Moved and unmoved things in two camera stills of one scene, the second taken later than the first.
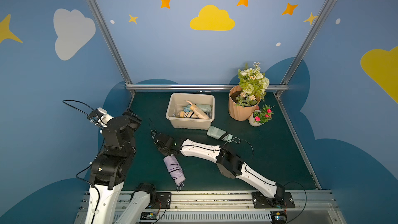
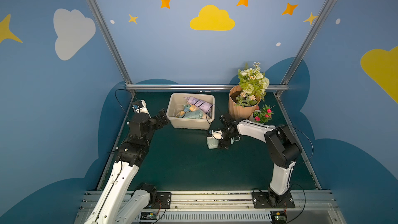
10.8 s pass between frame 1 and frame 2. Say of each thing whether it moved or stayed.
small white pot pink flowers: stayed
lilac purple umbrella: moved
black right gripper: moved
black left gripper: moved
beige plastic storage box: stayed
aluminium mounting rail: stayed
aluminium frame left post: stayed
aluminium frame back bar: stayed
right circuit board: stayed
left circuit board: stayed
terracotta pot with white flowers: stayed
